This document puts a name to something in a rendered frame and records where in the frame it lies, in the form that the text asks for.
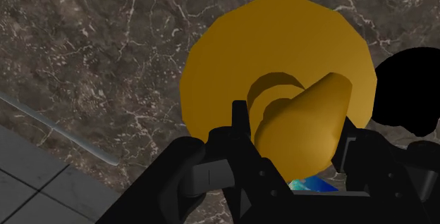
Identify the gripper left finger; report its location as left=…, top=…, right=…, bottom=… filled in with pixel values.
left=96, top=100, right=293, bottom=224

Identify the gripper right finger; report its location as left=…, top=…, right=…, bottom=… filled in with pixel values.
left=331, top=116, right=440, bottom=224

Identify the yellow rounded cone object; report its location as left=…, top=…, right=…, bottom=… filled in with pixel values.
left=253, top=72, right=353, bottom=184

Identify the blue patterned flat item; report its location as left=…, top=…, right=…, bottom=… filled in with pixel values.
left=288, top=175, right=340, bottom=193

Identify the black rounded object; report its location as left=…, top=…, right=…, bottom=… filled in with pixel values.
left=372, top=46, right=440, bottom=138

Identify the yellow round plate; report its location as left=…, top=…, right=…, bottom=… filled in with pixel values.
left=178, top=0, right=378, bottom=149

